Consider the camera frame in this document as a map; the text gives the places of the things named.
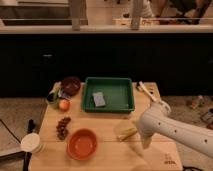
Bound bunch of dark grapes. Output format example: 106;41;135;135
56;117;71;140

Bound black handled tool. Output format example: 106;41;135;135
22;119;36;171

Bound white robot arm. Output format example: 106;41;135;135
136;101;213;158

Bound grey sponge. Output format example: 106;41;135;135
93;92;106;107

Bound orange red bowl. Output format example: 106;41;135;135
66;128;98;161

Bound dark maroon bowl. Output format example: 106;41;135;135
61;76;81;96

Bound green plastic tray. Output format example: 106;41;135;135
81;77;135;113

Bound yellow banana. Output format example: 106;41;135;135
117;128;137;141

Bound green cup with items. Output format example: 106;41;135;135
46;88;60;109

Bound orange apple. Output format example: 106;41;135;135
59;99;70;111

